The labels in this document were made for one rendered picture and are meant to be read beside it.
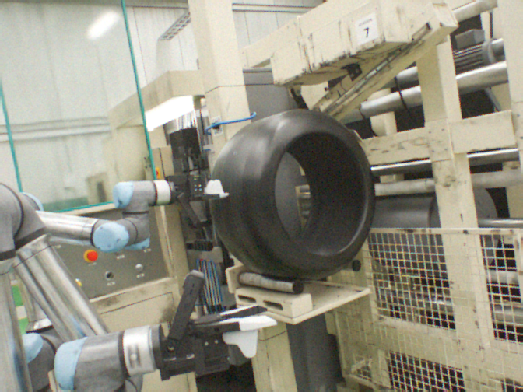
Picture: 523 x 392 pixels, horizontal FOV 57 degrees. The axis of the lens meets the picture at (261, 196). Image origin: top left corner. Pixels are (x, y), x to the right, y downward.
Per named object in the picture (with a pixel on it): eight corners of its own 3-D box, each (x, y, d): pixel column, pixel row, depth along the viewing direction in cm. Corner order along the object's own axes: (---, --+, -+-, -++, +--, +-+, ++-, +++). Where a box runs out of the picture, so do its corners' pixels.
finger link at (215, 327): (251, 327, 76) (208, 330, 80) (250, 316, 76) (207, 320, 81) (235, 335, 72) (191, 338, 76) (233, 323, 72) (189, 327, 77)
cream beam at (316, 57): (273, 88, 202) (267, 53, 201) (317, 85, 216) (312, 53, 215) (385, 42, 152) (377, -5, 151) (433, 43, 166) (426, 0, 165)
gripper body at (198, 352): (233, 357, 83) (163, 372, 82) (223, 308, 84) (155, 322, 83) (233, 369, 76) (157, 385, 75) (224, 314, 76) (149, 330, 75)
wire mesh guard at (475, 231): (342, 376, 220) (317, 228, 217) (345, 375, 221) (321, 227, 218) (549, 453, 146) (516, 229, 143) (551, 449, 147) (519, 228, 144)
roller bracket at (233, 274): (229, 293, 186) (224, 268, 186) (306, 267, 209) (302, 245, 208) (233, 294, 183) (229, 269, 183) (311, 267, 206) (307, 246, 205)
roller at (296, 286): (239, 285, 186) (236, 273, 186) (248, 281, 189) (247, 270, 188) (294, 295, 157) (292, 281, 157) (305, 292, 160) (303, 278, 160)
